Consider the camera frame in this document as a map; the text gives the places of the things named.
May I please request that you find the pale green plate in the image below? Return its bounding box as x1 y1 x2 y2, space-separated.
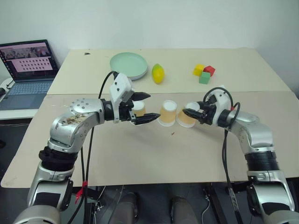
109 52 149 81

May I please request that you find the brown paper cup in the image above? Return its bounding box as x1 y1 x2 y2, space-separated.
157 99 178 127
130 101 147 127
176 101 201 129

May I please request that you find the green cube block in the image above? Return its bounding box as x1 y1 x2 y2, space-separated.
199 71 211 84

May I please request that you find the thin white cable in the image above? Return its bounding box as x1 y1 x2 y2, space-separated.
201 199 211 217

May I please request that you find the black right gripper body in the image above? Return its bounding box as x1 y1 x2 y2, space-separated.
198 102 217 126

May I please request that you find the red cube block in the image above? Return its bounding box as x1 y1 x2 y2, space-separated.
202 65 216 77

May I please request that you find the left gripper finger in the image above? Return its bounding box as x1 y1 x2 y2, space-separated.
133 91 151 102
134 113 162 126

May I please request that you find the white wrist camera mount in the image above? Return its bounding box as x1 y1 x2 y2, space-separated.
207 84 231 122
109 72 134 124

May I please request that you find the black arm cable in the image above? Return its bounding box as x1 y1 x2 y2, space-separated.
203 86 241 210
67 70 119 224

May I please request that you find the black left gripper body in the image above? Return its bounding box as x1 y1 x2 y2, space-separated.
117 92 138 124

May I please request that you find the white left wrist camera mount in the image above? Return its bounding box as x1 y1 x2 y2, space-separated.
109 72 134 124

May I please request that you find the black table frame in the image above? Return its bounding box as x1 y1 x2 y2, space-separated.
70 178 252 224

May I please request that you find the open laptop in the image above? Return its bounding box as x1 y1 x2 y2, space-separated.
0 39 59 111

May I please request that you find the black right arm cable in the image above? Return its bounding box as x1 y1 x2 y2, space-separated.
203 86 241 210

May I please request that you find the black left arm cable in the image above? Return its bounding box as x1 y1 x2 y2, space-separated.
67 70 119 224

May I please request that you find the yellow cube block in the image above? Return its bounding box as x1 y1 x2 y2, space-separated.
192 63 205 77

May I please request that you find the yellow green toy lemon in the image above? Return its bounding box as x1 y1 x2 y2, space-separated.
151 63 165 84

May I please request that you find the red tape strip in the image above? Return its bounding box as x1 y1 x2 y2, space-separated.
75 180 89 204

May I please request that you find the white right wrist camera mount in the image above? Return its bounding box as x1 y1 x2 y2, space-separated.
207 84 231 122

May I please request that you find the dark rounded shape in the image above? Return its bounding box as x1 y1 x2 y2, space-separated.
170 196 195 224
114 192 139 224

